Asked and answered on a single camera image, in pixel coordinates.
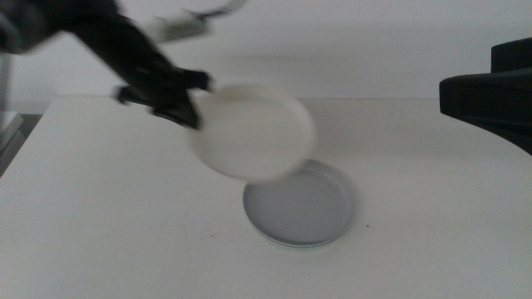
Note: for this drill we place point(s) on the grey shallow bowl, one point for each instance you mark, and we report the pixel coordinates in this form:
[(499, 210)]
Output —
[(303, 207)]

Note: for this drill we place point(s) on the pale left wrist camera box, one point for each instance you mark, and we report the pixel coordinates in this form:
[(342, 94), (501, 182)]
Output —
[(178, 28)]

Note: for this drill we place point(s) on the white shallow bowl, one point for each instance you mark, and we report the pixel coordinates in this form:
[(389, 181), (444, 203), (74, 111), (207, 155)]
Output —
[(253, 133)]

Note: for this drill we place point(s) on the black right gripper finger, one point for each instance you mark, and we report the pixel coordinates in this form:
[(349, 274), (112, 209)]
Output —
[(486, 99)]

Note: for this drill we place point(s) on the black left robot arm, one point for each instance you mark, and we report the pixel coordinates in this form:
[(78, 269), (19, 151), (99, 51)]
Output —
[(54, 18)]

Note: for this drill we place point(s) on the pale green shallow bowl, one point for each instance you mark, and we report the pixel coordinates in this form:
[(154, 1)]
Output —
[(299, 247)]

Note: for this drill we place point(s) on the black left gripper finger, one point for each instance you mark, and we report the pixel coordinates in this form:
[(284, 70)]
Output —
[(174, 118), (186, 101)]

